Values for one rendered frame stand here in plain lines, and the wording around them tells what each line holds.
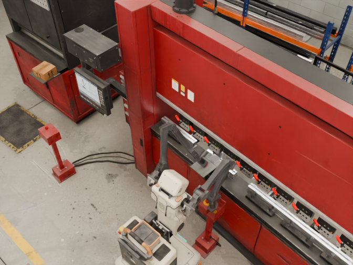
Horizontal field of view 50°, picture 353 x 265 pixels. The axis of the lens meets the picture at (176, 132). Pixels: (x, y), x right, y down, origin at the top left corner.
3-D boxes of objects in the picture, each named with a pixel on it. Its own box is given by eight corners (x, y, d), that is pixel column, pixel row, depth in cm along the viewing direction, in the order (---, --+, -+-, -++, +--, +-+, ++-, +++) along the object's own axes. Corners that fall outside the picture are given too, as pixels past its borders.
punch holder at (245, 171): (238, 170, 347) (240, 158, 335) (244, 165, 351) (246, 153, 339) (250, 180, 340) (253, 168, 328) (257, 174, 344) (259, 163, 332)
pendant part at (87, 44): (79, 102, 412) (62, 33, 350) (96, 91, 424) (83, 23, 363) (109, 124, 388) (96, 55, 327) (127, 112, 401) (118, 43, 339)
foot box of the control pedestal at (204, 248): (190, 247, 413) (191, 242, 404) (205, 232, 426) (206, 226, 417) (205, 258, 404) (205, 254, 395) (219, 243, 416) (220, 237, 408)
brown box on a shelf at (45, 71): (29, 73, 465) (26, 65, 456) (46, 64, 478) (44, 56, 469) (42, 84, 451) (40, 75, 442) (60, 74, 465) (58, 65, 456)
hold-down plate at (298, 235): (279, 224, 334) (280, 223, 332) (283, 221, 337) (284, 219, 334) (309, 248, 319) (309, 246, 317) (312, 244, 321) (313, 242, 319)
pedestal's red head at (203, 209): (197, 210, 369) (198, 200, 356) (208, 200, 377) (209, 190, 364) (213, 222, 360) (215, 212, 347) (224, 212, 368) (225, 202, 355)
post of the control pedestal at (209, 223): (204, 238, 407) (207, 211, 368) (207, 234, 410) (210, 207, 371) (207, 241, 405) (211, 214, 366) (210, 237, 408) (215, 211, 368)
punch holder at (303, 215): (292, 211, 317) (297, 200, 305) (298, 205, 321) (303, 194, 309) (308, 223, 310) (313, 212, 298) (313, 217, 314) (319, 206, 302)
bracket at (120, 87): (94, 90, 419) (93, 85, 414) (112, 81, 430) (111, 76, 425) (115, 108, 399) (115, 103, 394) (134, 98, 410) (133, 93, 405)
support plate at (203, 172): (189, 166, 364) (189, 166, 363) (208, 152, 377) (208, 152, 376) (203, 177, 355) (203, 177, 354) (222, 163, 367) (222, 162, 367)
